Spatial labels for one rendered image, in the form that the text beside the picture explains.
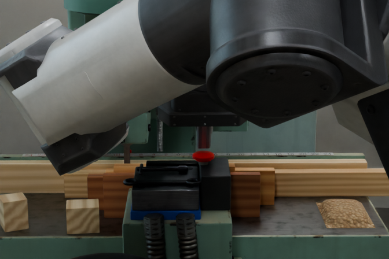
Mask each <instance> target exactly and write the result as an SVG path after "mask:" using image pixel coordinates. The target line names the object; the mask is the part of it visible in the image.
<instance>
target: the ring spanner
mask: <svg viewBox="0 0 389 259"><path fill-rule="evenodd" d="M123 183H124V184H125V185H127V186H135V185H137V184H188V185H190V186H196V185H199V184H200V183H201V180H200V179H197V178H189V179H186V180H137V179H134V178H128V179H125V180H124V181H123Z"/></svg>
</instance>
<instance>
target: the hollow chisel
mask: <svg viewBox="0 0 389 259"><path fill-rule="evenodd" d="M124 164H130V146H124Z"/></svg>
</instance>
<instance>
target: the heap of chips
mask: <svg viewBox="0 0 389 259"><path fill-rule="evenodd" d="M316 204H317V206H318V209H319V211H320V213H321V216H322V218H323V221H324V223H325V225H326V228H375V226H374V224H373V222H372V220H371V219H370V217H369V215H368V213H367V212H366V210H365V208H364V206H363V204H362V203H361V202H359V201H357V200H354V199H327V200H325V201H324V202H316Z"/></svg>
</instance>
